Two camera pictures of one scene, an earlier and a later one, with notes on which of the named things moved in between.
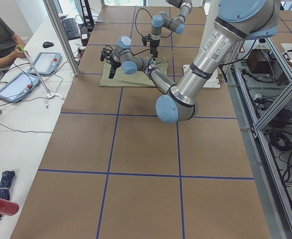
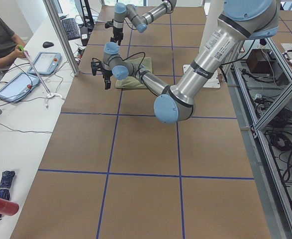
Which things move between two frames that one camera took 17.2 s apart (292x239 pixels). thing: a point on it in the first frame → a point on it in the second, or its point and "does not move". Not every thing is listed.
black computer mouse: x=47 y=44 does not move
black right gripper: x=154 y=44 → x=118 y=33
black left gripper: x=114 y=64 → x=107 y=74
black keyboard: x=71 y=29 does not move
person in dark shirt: x=3 y=46 does not move
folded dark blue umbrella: x=4 y=191 does not move
